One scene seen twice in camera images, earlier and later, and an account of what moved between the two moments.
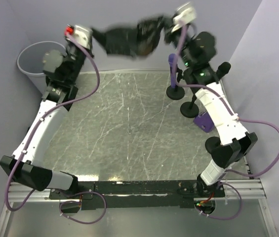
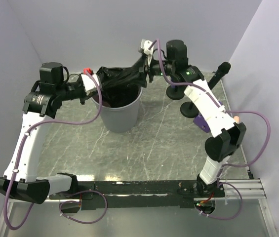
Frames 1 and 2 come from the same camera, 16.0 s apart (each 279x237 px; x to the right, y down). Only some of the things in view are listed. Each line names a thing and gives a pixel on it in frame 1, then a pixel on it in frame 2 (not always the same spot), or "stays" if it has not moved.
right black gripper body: x=174 y=36 to x=154 y=69
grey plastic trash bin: x=30 y=62 to x=123 y=118
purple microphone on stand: x=174 y=92 stays
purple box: x=204 y=121 stays
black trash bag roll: x=136 y=39 to x=122 y=86
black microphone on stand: x=190 y=109 stays
